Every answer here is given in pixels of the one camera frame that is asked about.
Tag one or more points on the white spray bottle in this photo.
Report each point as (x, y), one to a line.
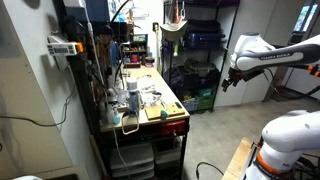
(134, 102)

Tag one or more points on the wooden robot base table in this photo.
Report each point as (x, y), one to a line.
(237, 164)

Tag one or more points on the teal handled cleaning brush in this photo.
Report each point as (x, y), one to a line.
(163, 113)

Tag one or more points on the wooden cutting board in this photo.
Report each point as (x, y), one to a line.
(170, 110)

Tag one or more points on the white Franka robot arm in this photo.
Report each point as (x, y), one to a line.
(287, 137)

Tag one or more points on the blue hand sanitizer bottle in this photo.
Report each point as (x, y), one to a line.
(116, 117)

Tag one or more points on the red drawer box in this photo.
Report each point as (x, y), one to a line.
(173, 127)

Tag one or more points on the black metal shelving rack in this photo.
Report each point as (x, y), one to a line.
(194, 74)

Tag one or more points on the beige hanging hat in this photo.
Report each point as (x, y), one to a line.
(174, 31)

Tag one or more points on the white storage bins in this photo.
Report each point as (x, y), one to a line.
(134, 162)

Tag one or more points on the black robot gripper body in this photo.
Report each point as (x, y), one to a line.
(234, 76)

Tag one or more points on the dark blue suitcase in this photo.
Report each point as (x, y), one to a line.
(203, 40)

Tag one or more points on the white power strip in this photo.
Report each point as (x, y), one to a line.
(58, 46)

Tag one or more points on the wooden workbench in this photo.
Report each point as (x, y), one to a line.
(153, 89)

